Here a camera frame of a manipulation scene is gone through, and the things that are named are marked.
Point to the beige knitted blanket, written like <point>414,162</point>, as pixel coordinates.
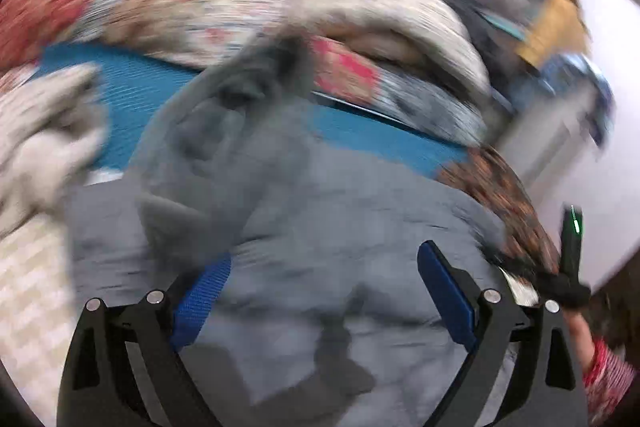
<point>400,7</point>

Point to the brown orange floral cloth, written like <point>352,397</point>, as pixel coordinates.
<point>500,192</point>

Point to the white grey cloth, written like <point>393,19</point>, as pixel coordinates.
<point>45,132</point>

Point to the beige checked bed sheet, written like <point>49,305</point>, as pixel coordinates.
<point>30,297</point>

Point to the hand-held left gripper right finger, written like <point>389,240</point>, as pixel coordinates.
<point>447,297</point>

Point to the dark clothes pile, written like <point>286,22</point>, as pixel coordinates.
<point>470,12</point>

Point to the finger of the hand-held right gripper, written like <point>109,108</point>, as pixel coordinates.
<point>515,268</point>

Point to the person's right forearm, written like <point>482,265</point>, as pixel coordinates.
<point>607,372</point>

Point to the blue mat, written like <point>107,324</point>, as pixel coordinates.
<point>130,97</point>

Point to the floral patterned quilt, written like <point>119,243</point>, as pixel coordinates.
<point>200,17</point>

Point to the grey large garment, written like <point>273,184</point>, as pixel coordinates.
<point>310,217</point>

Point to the cardboard box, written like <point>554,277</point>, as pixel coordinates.
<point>552,29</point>

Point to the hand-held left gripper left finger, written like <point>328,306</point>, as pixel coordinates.
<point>200,302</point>

